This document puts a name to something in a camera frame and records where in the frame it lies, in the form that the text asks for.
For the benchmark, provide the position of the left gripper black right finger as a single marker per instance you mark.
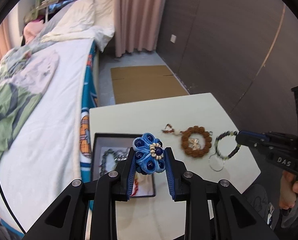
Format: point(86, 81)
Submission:
point(213, 210)

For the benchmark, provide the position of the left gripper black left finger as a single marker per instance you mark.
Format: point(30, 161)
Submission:
point(66, 217)

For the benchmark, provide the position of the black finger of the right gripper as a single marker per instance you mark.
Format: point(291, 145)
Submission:
point(260, 145)
point(250, 138)

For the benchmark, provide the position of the blue flower knot ornament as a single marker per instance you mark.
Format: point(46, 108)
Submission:
point(149, 154)

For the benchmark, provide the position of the right hand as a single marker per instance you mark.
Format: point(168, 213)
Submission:
point(288, 190)

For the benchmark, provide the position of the silver butterfly brooch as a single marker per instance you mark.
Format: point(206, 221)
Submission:
point(194, 144)

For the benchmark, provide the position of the bed with white sheet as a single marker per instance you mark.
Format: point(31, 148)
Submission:
point(45, 156)

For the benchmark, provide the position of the flat brown cardboard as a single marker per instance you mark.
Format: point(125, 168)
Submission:
point(141, 83)

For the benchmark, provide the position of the green striped blanket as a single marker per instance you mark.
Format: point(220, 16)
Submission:
point(16, 105)

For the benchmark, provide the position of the pale pink printed cloth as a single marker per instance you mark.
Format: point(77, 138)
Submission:
point(37, 75)

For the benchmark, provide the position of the light blue crumpled blanket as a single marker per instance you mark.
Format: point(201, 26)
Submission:
point(17, 58)

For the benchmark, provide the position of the pink curtain right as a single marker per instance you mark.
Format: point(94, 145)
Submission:
point(137, 24)

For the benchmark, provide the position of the white duvet pile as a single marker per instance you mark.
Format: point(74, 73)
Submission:
point(85, 19)

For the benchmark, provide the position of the pink plush toy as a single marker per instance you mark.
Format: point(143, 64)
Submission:
point(32, 29)

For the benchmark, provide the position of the white wall socket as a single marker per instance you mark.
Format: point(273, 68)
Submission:
point(173, 38)

